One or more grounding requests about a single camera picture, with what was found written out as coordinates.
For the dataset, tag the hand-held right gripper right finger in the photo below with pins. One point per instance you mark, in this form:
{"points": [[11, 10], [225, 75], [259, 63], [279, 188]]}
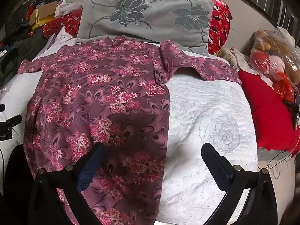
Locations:
{"points": [[224, 168]]}

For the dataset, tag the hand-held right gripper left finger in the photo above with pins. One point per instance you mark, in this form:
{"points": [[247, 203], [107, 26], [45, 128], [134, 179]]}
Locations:
{"points": [[88, 168]]}

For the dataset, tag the window railing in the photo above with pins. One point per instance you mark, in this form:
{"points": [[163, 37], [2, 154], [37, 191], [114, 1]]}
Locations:
{"points": [[271, 0]]}

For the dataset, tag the dark jacket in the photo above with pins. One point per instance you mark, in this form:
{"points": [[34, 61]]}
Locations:
{"points": [[21, 49]]}

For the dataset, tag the white quilted bedspread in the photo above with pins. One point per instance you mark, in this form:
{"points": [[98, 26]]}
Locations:
{"points": [[206, 126]]}

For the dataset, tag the grey floral pillow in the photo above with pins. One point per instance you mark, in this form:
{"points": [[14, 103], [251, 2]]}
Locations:
{"points": [[145, 21]]}

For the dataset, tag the cardboard box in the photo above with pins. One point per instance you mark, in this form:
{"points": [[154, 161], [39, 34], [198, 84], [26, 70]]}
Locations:
{"points": [[45, 13]]}

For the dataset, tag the red cushion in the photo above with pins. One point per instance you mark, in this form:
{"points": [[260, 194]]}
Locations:
{"points": [[262, 105]]}

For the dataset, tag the plastic bag of plush toys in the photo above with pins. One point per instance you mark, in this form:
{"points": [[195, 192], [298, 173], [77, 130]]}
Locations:
{"points": [[274, 58]]}

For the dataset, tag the black clip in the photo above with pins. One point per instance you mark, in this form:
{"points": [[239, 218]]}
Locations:
{"points": [[295, 112]]}

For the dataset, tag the white plastic bag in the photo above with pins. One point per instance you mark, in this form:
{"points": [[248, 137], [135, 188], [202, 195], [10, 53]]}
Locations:
{"points": [[68, 7]]}

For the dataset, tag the pale printed cloth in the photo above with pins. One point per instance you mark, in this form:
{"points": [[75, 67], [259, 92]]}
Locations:
{"points": [[230, 56]]}

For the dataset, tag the red floral quilt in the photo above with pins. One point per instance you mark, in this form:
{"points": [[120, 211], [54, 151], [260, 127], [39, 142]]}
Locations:
{"points": [[220, 23]]}

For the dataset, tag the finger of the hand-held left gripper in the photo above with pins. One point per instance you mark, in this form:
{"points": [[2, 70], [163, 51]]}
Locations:
{"points": [[14, 120]]}

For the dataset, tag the maroon floral shirt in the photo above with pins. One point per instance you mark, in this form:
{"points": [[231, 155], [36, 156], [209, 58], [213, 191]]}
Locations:
{"points": [[98, 93]]}

